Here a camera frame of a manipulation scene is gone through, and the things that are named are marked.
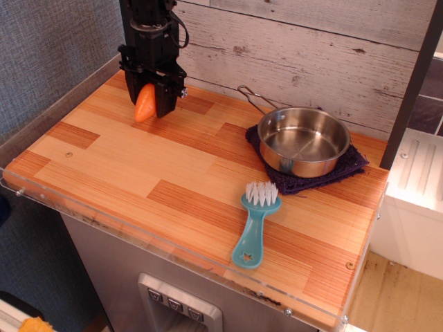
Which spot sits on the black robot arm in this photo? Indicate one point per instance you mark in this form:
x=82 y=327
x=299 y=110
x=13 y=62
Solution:
x=156 y=13

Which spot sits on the white toy sink unit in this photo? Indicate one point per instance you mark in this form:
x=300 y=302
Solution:
x=408 y=229

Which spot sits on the clear acrylic edge guard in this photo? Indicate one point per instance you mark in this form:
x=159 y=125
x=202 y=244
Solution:
x=313 y=245

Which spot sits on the dark grey right post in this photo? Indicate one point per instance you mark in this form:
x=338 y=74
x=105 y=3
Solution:
x=420 y=70

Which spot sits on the dark grey left post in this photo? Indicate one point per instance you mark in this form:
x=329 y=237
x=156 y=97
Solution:
x=126 y=48

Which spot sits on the grey toy fridge cabinet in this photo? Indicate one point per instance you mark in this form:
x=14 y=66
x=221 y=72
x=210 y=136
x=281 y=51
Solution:
x=114 y=264

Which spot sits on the orange plastic toy carrot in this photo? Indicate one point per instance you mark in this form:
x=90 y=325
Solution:
x=145 y=106

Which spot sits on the small stainless steel pot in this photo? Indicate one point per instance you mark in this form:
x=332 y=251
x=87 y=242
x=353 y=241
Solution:
x=301 y=141

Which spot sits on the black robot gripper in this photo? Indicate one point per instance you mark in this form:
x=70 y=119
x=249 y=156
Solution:
x=154 y=60

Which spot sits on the dark purple knitted cloth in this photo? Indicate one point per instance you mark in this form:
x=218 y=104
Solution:
x=349 y=164

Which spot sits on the dark grey post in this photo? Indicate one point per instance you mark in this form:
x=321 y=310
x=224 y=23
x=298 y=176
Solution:
x=420 y=70
x=126 y=48

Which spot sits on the yellow orange fabric object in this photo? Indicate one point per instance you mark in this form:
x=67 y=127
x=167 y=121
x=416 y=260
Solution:
x=35 y=324

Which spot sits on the silver dispenser panel with buttons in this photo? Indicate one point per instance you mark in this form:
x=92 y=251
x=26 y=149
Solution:
x=169 y=308

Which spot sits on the teal scrub brush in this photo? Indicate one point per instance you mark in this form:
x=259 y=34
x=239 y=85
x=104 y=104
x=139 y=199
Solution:
x=259 y=200

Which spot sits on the grey left side rail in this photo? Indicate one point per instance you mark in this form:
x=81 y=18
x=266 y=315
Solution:
x=41 y=123

